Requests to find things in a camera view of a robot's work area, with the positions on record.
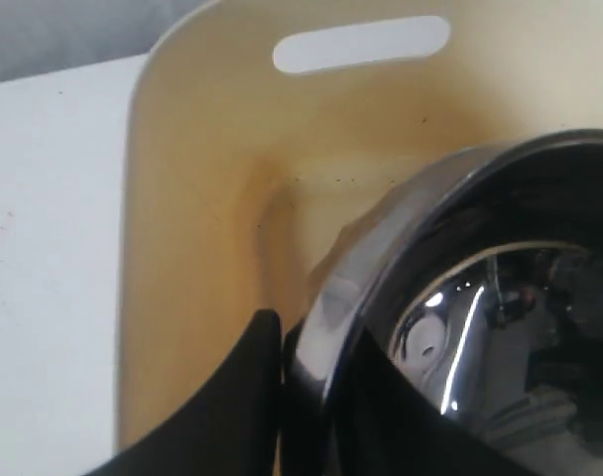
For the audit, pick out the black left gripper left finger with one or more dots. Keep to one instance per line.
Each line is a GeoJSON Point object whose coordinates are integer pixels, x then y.
{"type": "Point", "coordinates": [229, 426]}

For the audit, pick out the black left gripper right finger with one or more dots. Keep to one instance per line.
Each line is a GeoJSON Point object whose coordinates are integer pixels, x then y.
{"type": "Point", "coordinates": [385, 426]}

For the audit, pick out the stainless steel bowl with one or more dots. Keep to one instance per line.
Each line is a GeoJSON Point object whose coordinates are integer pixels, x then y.
{"type": "Point", "coordinates": [459, 274]}

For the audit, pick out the cream bin with circle mark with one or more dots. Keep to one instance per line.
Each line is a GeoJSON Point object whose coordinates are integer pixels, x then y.
{"type": "Point", "coordinates": [260, 132]}

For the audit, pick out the white curtain backdrop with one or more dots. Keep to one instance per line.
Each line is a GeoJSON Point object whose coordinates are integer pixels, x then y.
{"type": "Point", "coordinates": [43, 36]}

